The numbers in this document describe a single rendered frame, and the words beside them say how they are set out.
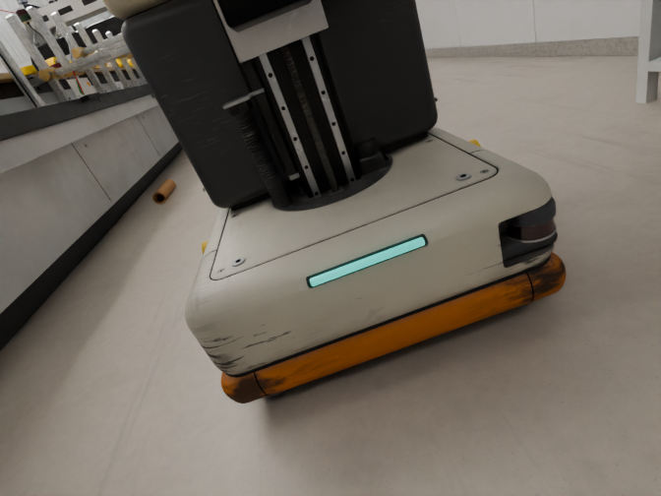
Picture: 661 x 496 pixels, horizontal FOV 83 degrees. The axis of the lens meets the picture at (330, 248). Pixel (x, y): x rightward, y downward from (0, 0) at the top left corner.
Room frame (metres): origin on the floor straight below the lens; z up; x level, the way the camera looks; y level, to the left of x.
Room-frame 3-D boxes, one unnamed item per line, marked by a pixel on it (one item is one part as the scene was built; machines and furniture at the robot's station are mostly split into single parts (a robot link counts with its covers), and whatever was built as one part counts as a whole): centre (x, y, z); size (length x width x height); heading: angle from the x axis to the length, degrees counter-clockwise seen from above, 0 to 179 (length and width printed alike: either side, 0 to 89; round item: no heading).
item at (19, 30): (2.29, 0.99, 0.87); 0.04 x 0.04 x 0.48; 89
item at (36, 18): (2.54, 0.98, 0.93); 0.04 x 0.04 x 0.48; 89
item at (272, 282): (0.81, -0.06, 0.16); 0.67 x 0.64 x 0.25; 177
